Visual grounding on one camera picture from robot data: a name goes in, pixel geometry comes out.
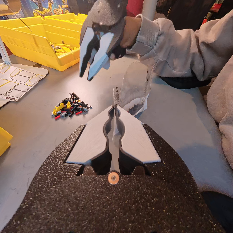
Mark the person's beige printed sweatshirt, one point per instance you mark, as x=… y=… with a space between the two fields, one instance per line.
x=224 y=116

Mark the grey desk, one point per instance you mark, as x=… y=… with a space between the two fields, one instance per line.
x=43 y=145

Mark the red box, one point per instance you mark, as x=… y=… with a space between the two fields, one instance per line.
x=134 y=6

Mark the white bottle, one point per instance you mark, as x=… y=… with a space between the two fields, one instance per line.
x=149 y=9

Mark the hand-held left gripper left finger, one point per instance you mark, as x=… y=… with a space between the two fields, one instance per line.
x=89 y=143

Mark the yellow flat box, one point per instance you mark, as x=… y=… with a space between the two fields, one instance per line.
x=4 y=140

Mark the robot kit box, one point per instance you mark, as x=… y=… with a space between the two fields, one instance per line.
x=40 y=6

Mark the clear plastic bag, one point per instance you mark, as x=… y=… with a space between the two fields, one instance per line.
x=136 y=83

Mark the yellow storage bin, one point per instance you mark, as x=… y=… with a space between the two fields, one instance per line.
x=67 y=20
x=25 y=49

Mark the black armrest pad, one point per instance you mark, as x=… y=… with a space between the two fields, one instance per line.
x=184 y=83
x=220 y=214

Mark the pile of mixed small plastic parts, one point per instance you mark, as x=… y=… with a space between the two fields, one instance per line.
x=71 y=107

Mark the person's right hand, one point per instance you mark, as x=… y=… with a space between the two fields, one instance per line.
x=130 y=32

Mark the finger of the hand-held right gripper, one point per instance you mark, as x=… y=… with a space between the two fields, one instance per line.
x=86 y=47
x=102 y=51

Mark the black high-back chair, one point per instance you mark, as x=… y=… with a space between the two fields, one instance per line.
x=193 y=12

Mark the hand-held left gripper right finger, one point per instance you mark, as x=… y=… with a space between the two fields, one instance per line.
x=140 y=143

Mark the person's right forearm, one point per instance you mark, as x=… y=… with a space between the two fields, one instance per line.
x=185 y=51

